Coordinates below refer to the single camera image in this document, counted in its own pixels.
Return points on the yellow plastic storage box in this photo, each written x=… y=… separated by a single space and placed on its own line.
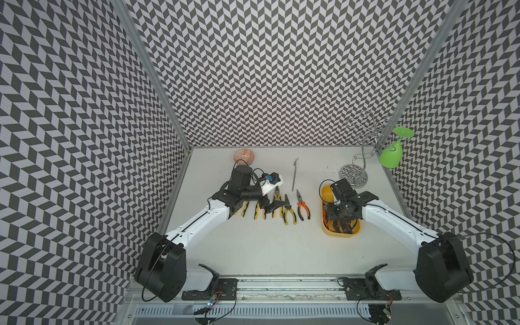
x=327 y=194

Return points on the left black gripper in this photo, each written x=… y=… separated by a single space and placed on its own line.
x=270 y=207

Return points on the orange cutter pliers in box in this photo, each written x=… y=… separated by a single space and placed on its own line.
x=342 y=228

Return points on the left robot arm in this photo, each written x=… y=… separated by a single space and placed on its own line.
x=163 y=264

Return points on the chrome wire cup stand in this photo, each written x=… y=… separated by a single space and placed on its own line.
x=355 y=172

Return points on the yellow combination pliers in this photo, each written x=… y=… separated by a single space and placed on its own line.
x=244 y=208

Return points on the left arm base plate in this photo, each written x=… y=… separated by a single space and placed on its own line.
x=203 y=282

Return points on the orange patterned small bowl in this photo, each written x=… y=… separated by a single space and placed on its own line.
x=244 y=157

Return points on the orange long nose pliers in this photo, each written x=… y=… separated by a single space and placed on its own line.
x=302 y=207

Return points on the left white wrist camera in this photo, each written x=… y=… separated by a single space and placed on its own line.
x=269 y=182

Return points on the green plastic goblet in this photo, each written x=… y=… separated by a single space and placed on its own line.
x=392 y=155

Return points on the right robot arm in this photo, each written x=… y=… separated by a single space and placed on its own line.
x=440 y=271

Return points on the aluminium front rail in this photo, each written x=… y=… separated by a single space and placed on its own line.
x=286 y=289

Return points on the silver metal fork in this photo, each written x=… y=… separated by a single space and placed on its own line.
x=294 y=174

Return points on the yellow black pliers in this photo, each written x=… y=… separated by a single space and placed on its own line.
x=277 y=197
x=260 y=212
x=288 y=211

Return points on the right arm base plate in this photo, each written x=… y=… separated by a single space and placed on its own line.
x=367 y=287

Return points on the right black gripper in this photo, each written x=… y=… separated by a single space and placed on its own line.
x=332 y=216

